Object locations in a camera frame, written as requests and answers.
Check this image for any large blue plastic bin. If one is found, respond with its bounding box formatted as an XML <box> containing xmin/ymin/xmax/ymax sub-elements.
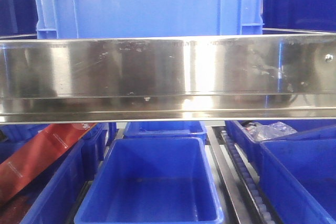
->
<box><xmin>35</xmin><ymin>0</ymin><xmax>263</xmax><ymax>39</ymax></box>

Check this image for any far middle blue bin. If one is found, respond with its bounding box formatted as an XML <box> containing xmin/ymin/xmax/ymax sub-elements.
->
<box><xmin>124</xmin><ymin>121</ymin><xmax>207</xmax><ymax>141</ymax></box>

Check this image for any lower middle blue bin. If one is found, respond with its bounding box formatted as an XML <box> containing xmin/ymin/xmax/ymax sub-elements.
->
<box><xmin>74</xmin><ymin>137</ymin><xmax>225</xmax><ymax>223</ymax></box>

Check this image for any clear plastic bag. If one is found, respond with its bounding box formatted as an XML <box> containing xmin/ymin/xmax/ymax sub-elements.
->
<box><xmin>245</xmin><ymin>121</ymin><xmax>298</xmax><ymax>142</ymax></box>

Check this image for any red package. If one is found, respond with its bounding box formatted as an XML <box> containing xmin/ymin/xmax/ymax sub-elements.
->
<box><xmin>1</xmin><ymin>123</ymin><xmax>97</xmax><ymax>206</ymax></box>

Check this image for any lower roller track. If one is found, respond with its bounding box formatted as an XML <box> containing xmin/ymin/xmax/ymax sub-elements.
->
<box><xmin>220</xmin><ymin>130</ymin><xmax>281</xmax><ymax>223</ymax></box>

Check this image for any lower right blue bin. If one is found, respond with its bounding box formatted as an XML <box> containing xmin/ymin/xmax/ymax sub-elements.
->
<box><xmin>258</xmin><ymin>124</ymin><xmax>336</xmax><ymax>224</ymax></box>

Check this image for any lower left blue bin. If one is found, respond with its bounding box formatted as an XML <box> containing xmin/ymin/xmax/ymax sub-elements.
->
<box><xmin>1</xmin><ymin>123</ymin><xmax>117</xmax><ymax>223</ymax></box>

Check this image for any steel shelf front rail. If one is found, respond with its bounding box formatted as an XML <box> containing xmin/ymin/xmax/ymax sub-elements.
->
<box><xmin>1</xmin><ymin>33</ymin><xmax>335</xmax><ymax>124</ymax></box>

